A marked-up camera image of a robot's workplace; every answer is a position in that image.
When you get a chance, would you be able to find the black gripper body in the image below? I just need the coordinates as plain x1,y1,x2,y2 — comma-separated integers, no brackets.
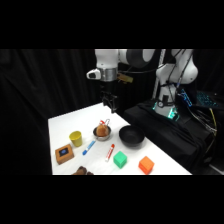
100,81,119,99

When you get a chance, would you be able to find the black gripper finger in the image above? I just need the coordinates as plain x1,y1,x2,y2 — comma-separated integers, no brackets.
101,94,111,108
108,95,119,115

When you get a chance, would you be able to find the red cube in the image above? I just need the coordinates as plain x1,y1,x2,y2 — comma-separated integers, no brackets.
138,155,156,175

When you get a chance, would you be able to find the tan tag on arm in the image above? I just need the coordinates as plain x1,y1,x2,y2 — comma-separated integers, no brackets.
116,73,135,85

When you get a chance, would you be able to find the green cube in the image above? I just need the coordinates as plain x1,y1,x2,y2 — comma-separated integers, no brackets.
112,150,128,169

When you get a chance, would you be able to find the orange plush toy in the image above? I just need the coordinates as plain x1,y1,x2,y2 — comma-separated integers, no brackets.
95,123,110,137

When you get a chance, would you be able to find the black bowl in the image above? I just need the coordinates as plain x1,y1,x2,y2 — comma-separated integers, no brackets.
118,125,146,148

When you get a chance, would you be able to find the yellow cup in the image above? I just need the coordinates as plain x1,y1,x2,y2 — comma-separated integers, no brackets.
68,130,84,148

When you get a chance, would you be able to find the red marker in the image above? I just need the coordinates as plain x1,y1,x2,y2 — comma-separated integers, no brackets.
104,143,116,163

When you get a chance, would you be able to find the blue marker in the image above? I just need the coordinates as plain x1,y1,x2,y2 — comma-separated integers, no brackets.
81,140,97,157

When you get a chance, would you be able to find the green lit base light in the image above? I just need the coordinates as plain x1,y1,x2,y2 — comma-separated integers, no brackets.
166,107,180,122

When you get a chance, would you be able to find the black curtain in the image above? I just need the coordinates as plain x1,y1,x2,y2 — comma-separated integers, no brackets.
0,49,224,176

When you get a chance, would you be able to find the wooden block with blue face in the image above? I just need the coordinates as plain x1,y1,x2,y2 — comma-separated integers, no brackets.
54,143,75,165

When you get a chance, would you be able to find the black cloth-covered stand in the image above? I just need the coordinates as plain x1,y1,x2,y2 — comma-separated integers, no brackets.
122,99,216,175

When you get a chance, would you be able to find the brown plush toy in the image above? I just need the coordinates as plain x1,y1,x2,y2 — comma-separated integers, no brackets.
71,165,95,176

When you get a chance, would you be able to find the blue-lit keyboard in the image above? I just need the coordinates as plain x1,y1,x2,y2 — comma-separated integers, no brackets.
195,90,220,109

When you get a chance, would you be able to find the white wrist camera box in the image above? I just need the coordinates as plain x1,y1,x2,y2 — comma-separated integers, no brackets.
86,68,102,81

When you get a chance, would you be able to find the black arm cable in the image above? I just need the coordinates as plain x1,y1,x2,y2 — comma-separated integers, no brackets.
165,49,195,88

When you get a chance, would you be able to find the yellow cable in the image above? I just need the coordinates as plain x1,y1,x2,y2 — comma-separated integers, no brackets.
207,108,218,136

